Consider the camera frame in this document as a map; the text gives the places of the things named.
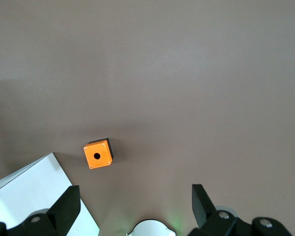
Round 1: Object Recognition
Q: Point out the white drawer cabinet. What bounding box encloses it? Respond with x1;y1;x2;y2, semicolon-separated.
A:
0;152;100;236

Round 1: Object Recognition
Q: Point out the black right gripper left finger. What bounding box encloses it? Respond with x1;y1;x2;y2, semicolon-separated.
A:
0;185;82;236

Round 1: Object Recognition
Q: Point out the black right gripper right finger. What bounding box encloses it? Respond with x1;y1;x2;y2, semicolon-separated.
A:
188;183;294;236

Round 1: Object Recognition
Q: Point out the orange button enclosure box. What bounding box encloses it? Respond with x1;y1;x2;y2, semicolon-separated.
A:
83;137;115;170

